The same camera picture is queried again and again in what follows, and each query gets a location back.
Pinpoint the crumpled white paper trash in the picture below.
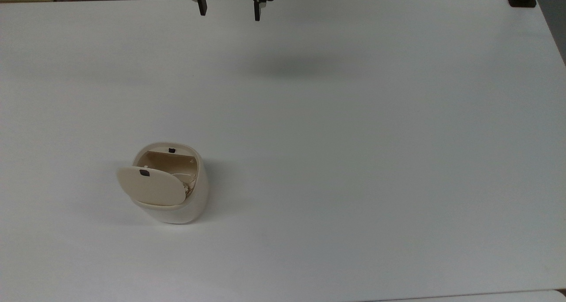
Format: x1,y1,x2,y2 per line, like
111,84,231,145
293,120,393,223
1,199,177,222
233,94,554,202
172,173,198,199

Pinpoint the cream round trash bin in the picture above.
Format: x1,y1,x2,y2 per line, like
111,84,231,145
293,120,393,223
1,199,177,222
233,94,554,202
132,141,209,225

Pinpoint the cream trash bin lid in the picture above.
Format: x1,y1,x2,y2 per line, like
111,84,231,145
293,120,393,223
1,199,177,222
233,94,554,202
116,166,187,206

